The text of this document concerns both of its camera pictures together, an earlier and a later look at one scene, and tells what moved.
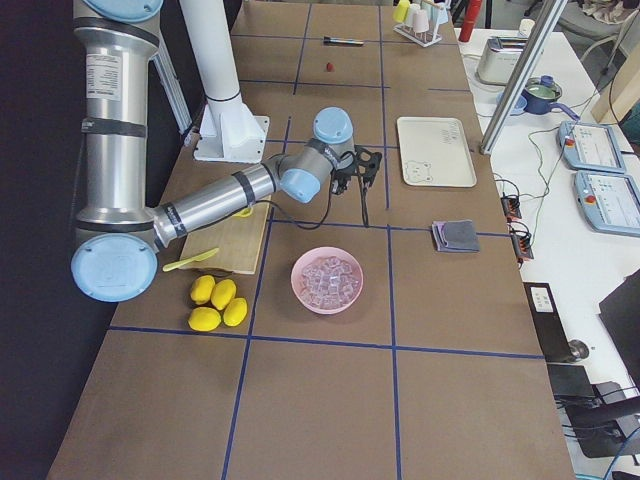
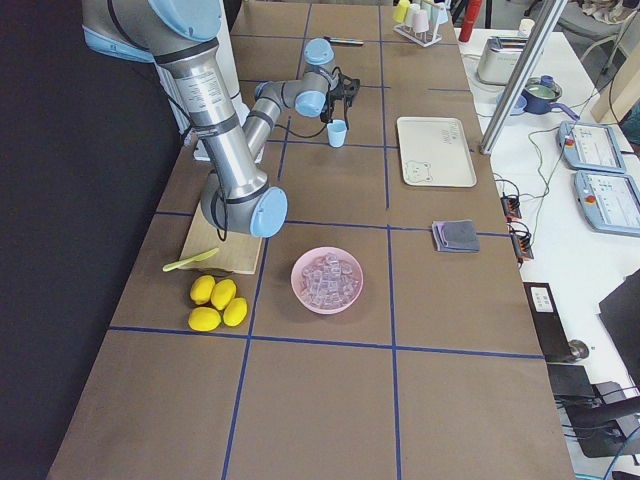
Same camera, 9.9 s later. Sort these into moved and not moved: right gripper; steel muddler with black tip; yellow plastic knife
Moved: right gripper
Not moved: steel muddler with black tip; yellow plastic knife
